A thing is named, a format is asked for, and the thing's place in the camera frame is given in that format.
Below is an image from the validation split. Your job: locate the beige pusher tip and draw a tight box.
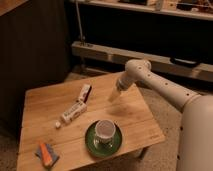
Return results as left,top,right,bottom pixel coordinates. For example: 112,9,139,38
108,89,121,102

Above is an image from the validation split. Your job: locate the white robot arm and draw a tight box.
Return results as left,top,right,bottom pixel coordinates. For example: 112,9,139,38
109,60,213,171

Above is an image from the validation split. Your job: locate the white cup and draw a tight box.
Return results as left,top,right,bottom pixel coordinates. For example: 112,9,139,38
95,120,116,144

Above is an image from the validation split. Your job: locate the white tube bottle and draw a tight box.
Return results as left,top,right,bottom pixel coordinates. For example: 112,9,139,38
55,101,87,129

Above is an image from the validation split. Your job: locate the green saucer plate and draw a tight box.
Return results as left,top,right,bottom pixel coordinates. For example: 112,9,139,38
85,120,122,158

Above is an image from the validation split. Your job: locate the metal vertical pole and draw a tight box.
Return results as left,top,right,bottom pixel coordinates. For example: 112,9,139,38
75,0,86,46

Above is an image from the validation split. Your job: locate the wooden shelf rack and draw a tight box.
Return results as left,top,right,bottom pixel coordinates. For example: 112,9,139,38
68,0,213,82

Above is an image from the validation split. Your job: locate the orange and blue sponge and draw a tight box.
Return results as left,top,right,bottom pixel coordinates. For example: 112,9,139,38
35,143,59,168

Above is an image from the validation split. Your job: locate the black handle on shelf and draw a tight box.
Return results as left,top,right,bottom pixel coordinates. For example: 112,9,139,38
170,58,201,68

